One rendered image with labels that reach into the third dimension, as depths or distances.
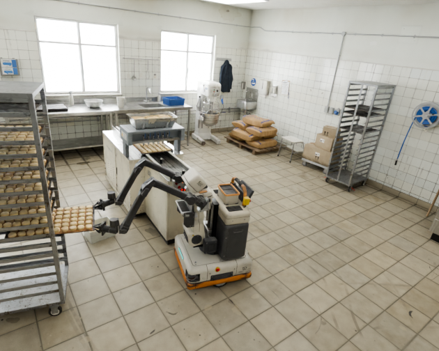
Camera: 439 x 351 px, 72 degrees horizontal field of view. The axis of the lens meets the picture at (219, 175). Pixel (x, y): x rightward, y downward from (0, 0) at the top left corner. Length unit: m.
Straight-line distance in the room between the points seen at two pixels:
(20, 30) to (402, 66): 6.27
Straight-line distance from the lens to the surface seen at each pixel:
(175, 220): 3.49
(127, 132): 3.64
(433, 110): 5.72
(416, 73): 5.95
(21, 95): 2.22
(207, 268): 2.97
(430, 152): 5.89
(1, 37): 6.42
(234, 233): 2.87
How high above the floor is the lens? 2.20
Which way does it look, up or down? 23 degrees down
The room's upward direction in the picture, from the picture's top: 5 degrees clockwise
